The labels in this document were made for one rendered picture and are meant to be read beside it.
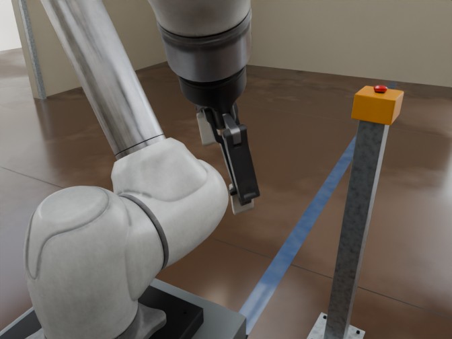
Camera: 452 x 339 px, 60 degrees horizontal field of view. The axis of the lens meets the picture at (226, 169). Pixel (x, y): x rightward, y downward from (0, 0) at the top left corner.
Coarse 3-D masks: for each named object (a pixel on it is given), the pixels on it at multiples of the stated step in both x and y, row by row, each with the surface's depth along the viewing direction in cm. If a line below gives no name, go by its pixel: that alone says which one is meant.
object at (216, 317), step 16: (160, 288) 83; (176, 288) 83; (208, 304) 79; (16, 320) 76; (208, 320) 76; (224, 320) 76; (240, 320) 76; (208, 336) 72; (224, 336) 72; (240, 336) 75
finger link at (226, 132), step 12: (228, 132) 41; (240, 132) 42; (228, 144) 42; (240, 144) 43; (228, 156) 44; (240, 156) 44; (240, 168) 44; (252, 168) 45; (240, 180) 45; (252, 180) 45; (240, 192) 45
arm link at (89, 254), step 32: (64, 192) 58; (96, 192) 57; (32, 224) 54; (64, 224) 52; (96, 224) 53; (128, 224) 59; (32, 256) 54; (64, 256) 52; (96, 256) 53; (128, 256) 58; (160, 256) 63; (32, 288) 55; (64, 288) 53; (96, 288) 54; (128, 288) 59; (64, 320) 55; (96, 320) 57; (128, 320) 62
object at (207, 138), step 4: (200, 112) 57; (200, 116) 57; (200, 120) 57; (204, 120) 58; (200, 124) 58; (204, 124) 58; (208, 124) 59; (200, 128) 59; (204, 128) 59; (208, 128) 59; (200, 132) 59; (204, 132) 60; (208, 132) 60; (204, 136) 60; (208, 136) 60; (212, 136) 61; (204, 140) 61; (208, 140) 61; (212, 140) 62; (204, 144) 62; (208, 144) 62
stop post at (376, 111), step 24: (360, 96) 116; (384, 96) 114; (360, 120) 121; (384, 120) 115; (360, 144) 124; (384, 144) 125; (360, 168) 127; (360, 192) 130; (360, 216) 134; (360, 240) 137; (336, 264) 147; (360, 264) 147; (336, 288) 151; (336, 312) 156; (312, 336) 167; (336, 336) 161; (360, 336) 167
